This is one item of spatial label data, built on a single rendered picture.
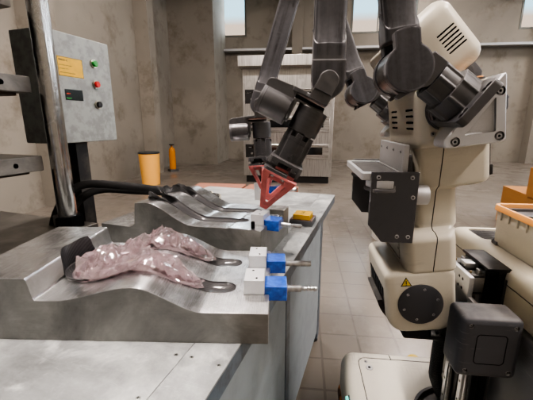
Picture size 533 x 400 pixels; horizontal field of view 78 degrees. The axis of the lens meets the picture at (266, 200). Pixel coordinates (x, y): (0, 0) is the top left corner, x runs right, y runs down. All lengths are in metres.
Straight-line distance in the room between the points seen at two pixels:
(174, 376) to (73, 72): 1.24
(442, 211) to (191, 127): 8.85
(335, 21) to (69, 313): 0.65
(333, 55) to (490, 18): 11.23
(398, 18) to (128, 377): 0.69
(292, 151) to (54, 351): 0.51
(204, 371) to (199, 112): 9.00
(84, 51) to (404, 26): 1.25
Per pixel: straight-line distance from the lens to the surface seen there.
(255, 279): 0.59
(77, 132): 1.51
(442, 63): 0.65
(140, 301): 0.58
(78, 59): 1.56
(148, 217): 0.96
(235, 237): 0.83
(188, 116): 9.49
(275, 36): 1.07
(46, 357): 0.65
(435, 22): 0.81
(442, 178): 0.84
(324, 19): 0.64
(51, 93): 1.29
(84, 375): 0.59
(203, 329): 0.57
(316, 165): 6.30
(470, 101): 0.65
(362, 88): 1.03
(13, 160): 1.29
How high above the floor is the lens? 1.15
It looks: 13 degrees down
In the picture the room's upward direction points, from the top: straight up
